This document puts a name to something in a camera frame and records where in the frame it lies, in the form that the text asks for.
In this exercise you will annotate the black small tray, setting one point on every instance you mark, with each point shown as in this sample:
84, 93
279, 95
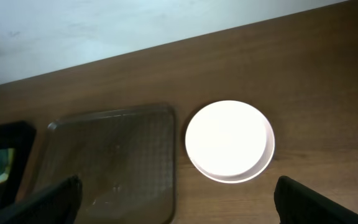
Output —
16, 140

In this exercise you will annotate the green yellow sponge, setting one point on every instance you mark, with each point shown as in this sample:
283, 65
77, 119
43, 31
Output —
6, 161

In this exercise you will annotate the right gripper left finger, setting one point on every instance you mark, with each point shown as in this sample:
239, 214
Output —
57, 203

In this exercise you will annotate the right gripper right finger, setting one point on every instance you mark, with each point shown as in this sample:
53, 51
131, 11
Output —
297, 204

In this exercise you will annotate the white plate top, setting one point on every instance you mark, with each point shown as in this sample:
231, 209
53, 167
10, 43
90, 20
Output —
230, 141

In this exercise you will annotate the brown serving tray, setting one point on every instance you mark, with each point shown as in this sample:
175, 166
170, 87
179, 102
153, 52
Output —
126, 160

